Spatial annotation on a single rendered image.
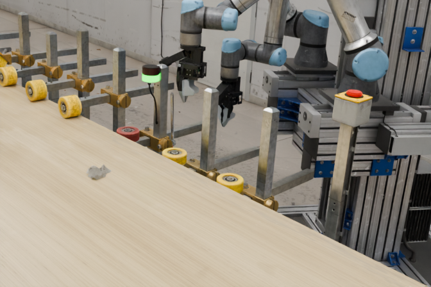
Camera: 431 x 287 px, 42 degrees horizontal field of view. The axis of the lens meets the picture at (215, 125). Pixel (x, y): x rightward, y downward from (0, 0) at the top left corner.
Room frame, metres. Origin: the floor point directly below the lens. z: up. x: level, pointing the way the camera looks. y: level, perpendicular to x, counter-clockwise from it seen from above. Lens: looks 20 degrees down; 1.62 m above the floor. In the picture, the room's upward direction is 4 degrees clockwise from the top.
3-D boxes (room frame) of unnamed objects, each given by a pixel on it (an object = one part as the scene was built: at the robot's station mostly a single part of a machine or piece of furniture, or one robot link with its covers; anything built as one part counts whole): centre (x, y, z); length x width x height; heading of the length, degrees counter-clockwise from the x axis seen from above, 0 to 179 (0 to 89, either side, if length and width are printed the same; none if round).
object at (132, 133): (1.87, 0.31, 0.85); 0.08 x 0.08 x 0.11
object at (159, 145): (1.93, 0.22, 0.85); 0.14 x 0.06 x 0.05; 46
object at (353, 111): (1.39, -0.35, 1.18); 0.07 x 0.07 x 0.08; 46
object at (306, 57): (2.49, -0.41, 1.09); 0.15 x 0.15 x 0.10
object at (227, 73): (2.23, -0.04, 1.05); 0.08 x 0.08 x 0.05
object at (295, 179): (1.66, -0.19, 0.80); 0.44 x 0.03 x 0.04; 136
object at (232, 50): (2.23, -0.04, 1.13); 0.09 x 0.08 x 0.11; 143
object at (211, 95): (1.74, 0.02, 0.87); 0.04 x 0.04 x 0.48; 46
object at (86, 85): (2.28, 0.57, 0.95); 0.14 x 0.06 x 0.05; 46
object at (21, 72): (2.51, 0.73, 0.95); 0.50 x 0.04 x 0.04; 136
